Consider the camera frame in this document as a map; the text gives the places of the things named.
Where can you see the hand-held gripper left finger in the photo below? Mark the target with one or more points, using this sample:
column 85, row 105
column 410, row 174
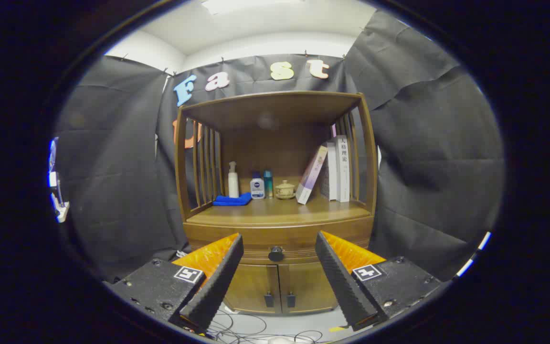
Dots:
column 217, row 286

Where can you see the yellow floor tape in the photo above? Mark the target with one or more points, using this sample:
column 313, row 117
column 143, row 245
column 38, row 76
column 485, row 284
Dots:
column 336, row 329

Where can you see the purple and white book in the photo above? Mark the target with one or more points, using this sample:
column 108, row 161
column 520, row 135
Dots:
column 311, row 177

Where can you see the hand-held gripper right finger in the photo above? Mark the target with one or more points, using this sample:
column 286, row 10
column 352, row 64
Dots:
column 339, row 282

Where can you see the teal bottle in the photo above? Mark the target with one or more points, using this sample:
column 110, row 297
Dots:
column 268, row 184

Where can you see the white bottle with blue cap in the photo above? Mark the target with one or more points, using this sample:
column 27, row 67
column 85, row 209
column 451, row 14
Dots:
column 257, row 188

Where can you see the lidded ceramic tea bowl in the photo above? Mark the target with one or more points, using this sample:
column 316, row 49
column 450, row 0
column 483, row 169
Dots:
column 285, row 191

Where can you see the wooden cabinet door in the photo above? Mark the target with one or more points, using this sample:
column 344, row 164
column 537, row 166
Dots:
column 256, row 286
column 303, row 286

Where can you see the wooden cabinet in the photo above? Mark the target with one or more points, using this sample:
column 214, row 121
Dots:
column 275, row 110

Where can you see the wooden countertop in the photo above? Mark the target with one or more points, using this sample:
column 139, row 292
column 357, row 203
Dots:
column 275, row 212

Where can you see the black backdrop cloth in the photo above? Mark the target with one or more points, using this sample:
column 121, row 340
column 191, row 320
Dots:
column 423, row 143

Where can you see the white pump bottle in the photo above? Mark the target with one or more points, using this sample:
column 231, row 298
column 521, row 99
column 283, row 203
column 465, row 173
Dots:
column 233, row 186

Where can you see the blue folded cloth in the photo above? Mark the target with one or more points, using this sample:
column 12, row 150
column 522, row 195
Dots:
column 232, row 199

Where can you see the wooden drawer with black knob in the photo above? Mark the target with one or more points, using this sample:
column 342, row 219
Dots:
column 280, row 239

